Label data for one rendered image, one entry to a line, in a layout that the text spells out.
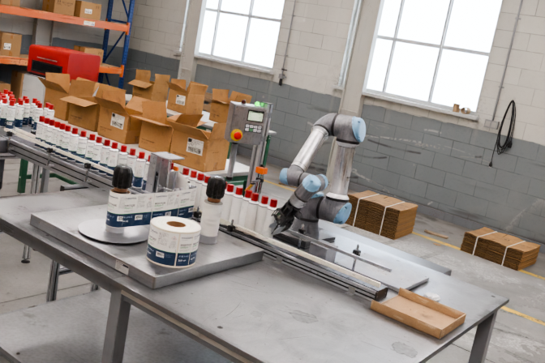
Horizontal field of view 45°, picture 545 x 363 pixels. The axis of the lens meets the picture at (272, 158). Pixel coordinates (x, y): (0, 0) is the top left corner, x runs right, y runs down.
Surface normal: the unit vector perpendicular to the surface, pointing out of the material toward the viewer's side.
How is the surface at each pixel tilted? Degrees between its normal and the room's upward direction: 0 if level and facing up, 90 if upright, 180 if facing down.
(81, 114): 90
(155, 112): 74
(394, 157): 90
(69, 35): 90
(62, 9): 91
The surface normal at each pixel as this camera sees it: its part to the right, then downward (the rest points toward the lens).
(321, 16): -0.61, 0.04
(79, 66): 0.88, 0.24
